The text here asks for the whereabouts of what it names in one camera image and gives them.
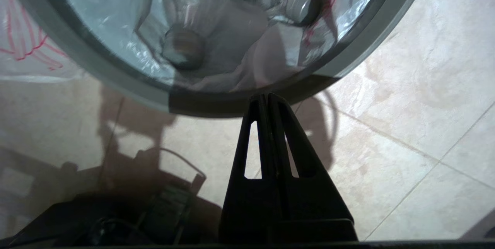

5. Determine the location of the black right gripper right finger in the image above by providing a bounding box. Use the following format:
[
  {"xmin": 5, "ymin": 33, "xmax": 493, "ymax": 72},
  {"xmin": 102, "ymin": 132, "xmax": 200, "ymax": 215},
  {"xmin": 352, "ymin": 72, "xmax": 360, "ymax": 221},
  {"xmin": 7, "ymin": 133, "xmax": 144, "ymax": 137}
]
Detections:
[{"xmin": 268, "ymin": 94, "xmax": 359, "ymax": 242}]

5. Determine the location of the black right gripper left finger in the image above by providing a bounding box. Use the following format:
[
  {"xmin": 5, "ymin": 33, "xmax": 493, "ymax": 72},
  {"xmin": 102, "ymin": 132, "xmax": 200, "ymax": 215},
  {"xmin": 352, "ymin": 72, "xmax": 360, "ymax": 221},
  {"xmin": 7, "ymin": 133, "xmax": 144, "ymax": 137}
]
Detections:
[{"xmin": 218, "ymin": 94, "xmax": 285, "ymax": 242}]

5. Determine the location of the grey bin rim ring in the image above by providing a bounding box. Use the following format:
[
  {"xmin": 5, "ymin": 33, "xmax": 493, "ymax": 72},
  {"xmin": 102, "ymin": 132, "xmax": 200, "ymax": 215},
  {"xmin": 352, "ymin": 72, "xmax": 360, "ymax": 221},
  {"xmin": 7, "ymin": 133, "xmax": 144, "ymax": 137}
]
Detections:
[{"xmin": 0, "ymin": 0, "xmax": 432, "ymax": 119}]

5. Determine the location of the white garbage bag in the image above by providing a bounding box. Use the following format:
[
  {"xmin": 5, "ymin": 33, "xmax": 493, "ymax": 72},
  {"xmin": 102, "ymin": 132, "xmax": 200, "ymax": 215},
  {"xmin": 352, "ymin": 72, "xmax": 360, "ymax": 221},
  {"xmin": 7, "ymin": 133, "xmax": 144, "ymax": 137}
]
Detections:
[{"xmin": 46, "ymin": 0, "xmax": 387, "ymax": 92}]

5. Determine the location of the clear plastic bottle grey cap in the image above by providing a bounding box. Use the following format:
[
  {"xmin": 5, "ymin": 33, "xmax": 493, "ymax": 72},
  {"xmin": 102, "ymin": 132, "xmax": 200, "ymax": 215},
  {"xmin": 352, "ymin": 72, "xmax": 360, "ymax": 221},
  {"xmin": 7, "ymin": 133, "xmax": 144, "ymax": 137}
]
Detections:
[{"xmin": 267, "ymin": 0, "xmax": 323, "ymax": 27}]

